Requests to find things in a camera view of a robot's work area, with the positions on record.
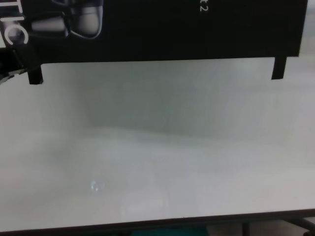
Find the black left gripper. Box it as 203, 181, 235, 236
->
0, 49, 27, 86

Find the black robot print poster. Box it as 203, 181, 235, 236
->
0, 0, 309, 73

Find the dark table edge trim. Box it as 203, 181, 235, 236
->
0, 208, 315, 236

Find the black tape frame outline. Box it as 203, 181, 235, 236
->
28, 56, 287, 85

